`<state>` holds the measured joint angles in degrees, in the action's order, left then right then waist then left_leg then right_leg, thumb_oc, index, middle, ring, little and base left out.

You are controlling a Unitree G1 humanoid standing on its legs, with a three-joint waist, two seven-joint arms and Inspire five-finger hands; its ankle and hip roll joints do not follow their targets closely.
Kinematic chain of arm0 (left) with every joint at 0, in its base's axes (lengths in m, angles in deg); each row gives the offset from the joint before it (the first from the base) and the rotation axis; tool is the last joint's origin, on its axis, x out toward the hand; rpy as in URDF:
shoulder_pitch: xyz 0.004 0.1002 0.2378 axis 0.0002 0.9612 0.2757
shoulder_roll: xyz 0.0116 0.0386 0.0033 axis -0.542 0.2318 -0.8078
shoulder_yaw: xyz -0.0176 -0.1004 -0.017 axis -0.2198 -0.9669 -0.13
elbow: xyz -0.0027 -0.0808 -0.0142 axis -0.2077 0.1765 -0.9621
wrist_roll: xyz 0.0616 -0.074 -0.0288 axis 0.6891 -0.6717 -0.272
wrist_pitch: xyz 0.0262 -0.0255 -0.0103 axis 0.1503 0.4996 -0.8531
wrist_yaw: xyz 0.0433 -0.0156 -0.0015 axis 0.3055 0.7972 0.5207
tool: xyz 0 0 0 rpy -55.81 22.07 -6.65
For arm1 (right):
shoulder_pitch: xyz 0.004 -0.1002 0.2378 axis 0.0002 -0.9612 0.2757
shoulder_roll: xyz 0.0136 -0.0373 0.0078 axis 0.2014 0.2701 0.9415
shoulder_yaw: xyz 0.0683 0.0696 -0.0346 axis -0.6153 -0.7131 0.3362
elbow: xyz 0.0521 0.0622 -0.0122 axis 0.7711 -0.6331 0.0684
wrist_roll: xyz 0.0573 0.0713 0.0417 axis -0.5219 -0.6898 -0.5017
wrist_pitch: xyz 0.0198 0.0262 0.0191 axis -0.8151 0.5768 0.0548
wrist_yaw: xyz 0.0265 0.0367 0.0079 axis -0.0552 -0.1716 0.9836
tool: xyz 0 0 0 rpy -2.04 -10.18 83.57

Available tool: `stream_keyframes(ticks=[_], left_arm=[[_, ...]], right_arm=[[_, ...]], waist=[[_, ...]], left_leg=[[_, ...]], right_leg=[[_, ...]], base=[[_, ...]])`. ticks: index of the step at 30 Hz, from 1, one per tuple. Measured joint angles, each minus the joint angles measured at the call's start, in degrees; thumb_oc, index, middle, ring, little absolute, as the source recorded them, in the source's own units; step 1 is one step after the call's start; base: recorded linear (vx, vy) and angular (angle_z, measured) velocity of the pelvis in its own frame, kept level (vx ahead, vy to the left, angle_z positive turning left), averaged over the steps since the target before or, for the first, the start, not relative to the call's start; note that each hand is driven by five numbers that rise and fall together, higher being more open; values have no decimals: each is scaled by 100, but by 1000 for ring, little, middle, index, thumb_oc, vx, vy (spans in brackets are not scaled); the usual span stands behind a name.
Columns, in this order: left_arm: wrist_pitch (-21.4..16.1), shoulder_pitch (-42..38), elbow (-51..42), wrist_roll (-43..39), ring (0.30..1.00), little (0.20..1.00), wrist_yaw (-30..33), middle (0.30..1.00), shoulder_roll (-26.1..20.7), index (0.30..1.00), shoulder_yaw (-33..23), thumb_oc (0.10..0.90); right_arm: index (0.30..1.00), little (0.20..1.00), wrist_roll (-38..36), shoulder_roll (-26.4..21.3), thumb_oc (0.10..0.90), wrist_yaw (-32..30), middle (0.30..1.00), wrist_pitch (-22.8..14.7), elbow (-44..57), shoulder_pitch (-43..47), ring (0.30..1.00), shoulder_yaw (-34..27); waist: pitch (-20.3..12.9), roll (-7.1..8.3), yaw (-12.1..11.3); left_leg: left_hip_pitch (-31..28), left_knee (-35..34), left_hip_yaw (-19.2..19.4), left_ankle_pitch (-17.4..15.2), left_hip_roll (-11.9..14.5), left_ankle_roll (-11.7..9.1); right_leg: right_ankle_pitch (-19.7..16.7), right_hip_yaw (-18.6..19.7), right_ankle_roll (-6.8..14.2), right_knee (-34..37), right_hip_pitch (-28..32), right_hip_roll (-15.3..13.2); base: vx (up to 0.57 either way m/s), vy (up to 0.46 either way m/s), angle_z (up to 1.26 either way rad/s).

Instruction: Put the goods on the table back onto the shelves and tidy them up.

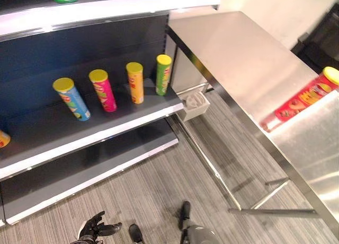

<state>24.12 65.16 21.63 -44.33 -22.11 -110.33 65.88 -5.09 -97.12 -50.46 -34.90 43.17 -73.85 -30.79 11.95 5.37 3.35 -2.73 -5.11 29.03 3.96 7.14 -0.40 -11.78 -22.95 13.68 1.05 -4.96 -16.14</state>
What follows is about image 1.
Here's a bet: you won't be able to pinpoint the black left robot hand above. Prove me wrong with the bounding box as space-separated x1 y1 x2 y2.
77 211 123 244

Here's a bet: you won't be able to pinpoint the dark robot foot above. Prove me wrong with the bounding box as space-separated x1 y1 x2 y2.
128 223 144 244

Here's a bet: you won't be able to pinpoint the dark shelf unit white edges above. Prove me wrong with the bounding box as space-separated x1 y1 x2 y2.
0 0 221 226

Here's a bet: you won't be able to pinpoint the orange chip can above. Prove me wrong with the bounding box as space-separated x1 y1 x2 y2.
125 62 145 104
0 129 12 149

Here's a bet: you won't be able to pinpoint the blue chip can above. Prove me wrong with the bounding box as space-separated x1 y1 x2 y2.
52 77 91 122

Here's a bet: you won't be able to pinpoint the pink chip can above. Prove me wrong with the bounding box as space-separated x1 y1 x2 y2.
88 69 118 113

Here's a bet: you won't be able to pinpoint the white square floor box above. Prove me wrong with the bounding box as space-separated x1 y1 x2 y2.
180 91 211 122

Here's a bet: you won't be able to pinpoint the green chip can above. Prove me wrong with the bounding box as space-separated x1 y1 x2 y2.
155 54 173 97

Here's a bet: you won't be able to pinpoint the stainless steel table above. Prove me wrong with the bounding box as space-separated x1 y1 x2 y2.
166 10 339 239

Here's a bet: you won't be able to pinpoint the red chip can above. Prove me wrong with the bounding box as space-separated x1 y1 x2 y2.
261 66 339 133

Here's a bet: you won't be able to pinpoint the black furniture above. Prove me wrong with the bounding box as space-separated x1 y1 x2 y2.
290 3 339 75

